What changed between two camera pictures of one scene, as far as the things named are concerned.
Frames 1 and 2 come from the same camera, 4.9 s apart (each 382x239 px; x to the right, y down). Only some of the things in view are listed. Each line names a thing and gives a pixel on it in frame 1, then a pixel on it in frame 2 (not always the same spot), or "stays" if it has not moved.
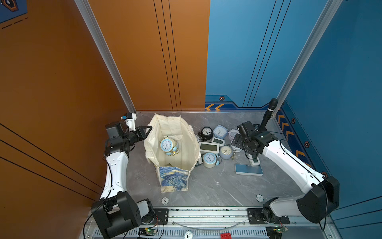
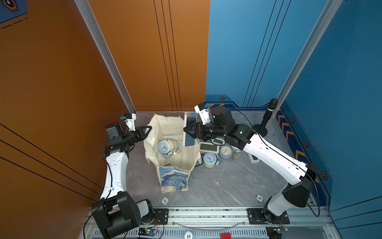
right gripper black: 238,144 to 196,126
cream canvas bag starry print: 171,145 stays
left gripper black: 142,135 stays
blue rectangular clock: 248,170 to 190,118
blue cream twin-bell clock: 210,160 stays
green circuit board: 147,231 stays
